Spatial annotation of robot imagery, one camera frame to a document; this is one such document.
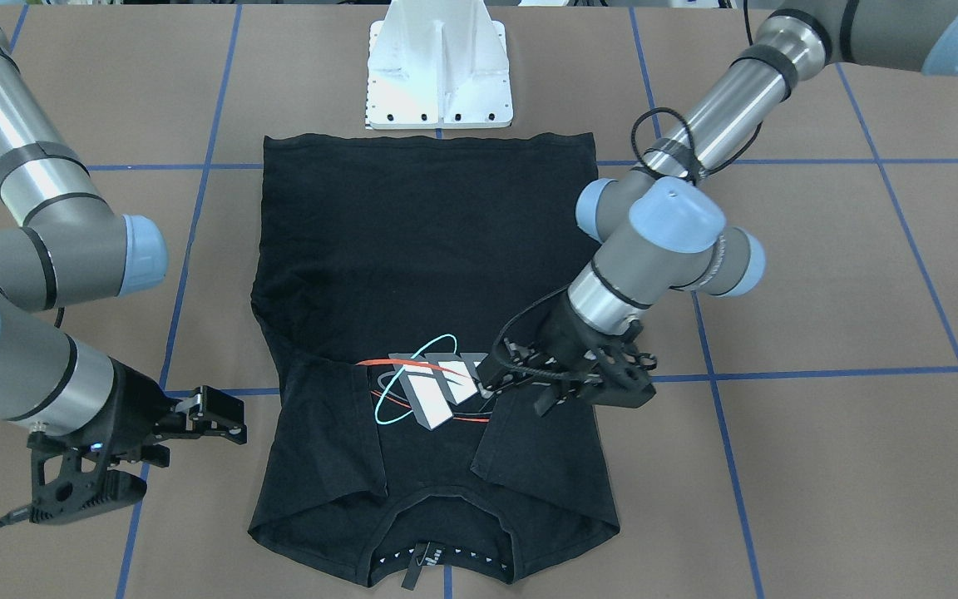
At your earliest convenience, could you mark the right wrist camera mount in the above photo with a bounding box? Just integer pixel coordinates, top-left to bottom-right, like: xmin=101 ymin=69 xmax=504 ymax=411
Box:
xmin=27 ymin=432 xmax=147 ymax=526

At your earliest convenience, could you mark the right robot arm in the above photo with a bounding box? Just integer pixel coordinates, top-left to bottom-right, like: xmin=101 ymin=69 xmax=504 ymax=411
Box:
xmin=0 ymin=26 xmax=195 ymax=468

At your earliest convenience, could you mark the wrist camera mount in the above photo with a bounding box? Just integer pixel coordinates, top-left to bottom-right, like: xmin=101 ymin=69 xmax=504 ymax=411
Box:
xmin=27 ymin=432 xmax=147 ymax=526
xmin=579 ymin=319 xmax=658 ymax=408

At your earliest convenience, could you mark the black graphic t-shirt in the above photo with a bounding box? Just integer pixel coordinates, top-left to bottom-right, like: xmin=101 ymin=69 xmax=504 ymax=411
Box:
xmin=249 ymin=133 xmax=620 ymax=587

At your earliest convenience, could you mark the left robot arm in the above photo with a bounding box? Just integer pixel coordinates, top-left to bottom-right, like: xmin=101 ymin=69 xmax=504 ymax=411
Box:
xmin=477 ymin=1 xmax=958 ymax=414

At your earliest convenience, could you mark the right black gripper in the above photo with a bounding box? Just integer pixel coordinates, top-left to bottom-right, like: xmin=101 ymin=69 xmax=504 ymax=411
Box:
xmin=88 ymin=358 xmax=248 ymax=467

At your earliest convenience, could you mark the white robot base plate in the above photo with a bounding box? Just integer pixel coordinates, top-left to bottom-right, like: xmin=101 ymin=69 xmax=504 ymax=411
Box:
xmin=365 ymin=1 xmax=514 ymax=130

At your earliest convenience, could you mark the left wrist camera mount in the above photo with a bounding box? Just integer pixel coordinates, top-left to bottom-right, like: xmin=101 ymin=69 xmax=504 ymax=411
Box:
xmin=579 ymin=319 xmax=658 ymax=408

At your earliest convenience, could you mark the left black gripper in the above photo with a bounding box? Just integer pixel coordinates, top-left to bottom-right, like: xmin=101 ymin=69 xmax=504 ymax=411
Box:
xmin=479 ymin=293 xmax=626 ymax=418

